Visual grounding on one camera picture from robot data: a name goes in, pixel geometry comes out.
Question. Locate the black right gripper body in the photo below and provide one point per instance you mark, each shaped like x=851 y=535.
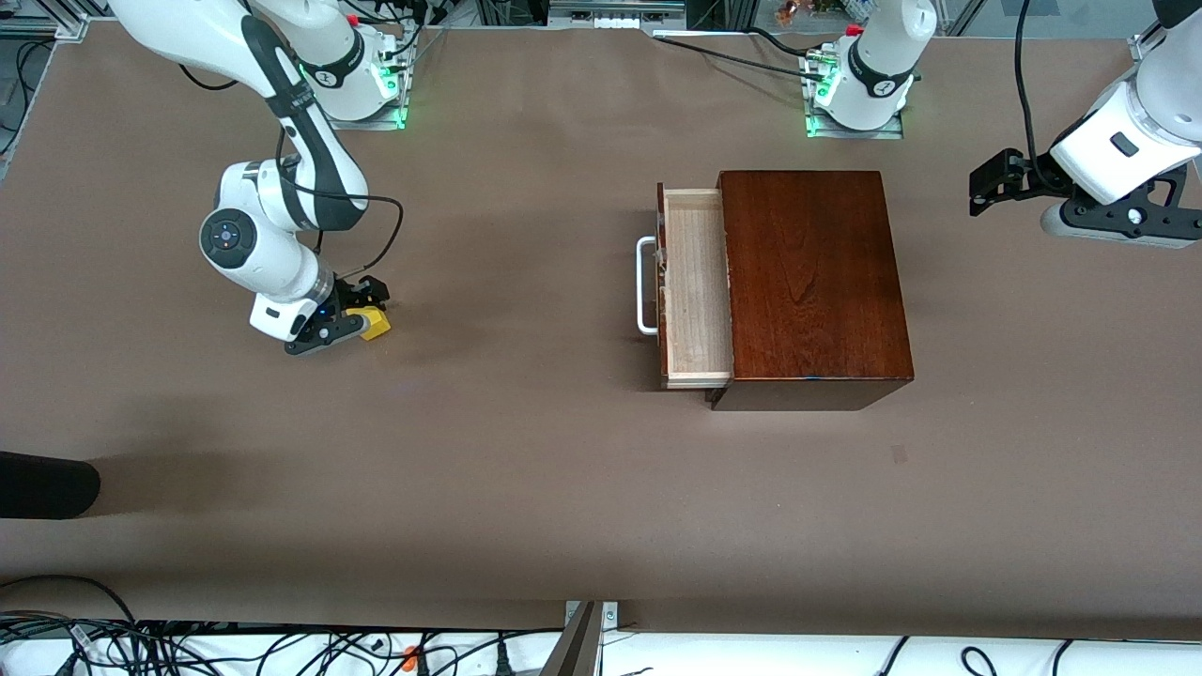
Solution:
x=352 y=297

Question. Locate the yellow cube block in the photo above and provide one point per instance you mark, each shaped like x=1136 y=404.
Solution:
x=377 y=327

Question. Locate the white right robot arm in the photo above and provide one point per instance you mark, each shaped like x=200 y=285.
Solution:
x=263 y=263

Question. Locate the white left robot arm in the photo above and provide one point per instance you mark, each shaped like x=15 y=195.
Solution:
x=883 y=66

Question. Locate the dark brown wooden cabinet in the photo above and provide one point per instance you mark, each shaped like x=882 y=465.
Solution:
x=826 y=300

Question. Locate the copper coloured fitting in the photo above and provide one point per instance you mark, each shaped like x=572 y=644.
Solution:
x=787 y=13

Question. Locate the black box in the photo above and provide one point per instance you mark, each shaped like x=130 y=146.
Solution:
x=714 y=11

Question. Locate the black cylinder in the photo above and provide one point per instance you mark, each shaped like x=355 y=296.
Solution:
x=47 y=483

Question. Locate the grey power strip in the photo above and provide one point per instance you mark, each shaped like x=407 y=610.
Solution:
x=615 y=11

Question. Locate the aluminium profile bar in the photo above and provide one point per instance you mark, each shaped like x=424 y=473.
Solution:
x=575 y=648

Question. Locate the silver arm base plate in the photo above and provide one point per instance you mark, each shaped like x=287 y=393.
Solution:
x=892 y=131
x=329 y=124

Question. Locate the aluminium frame corner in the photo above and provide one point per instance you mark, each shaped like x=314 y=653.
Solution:
x=1141 y=47

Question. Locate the aluminium frame rail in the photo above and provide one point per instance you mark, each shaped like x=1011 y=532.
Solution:
x=47 y=26

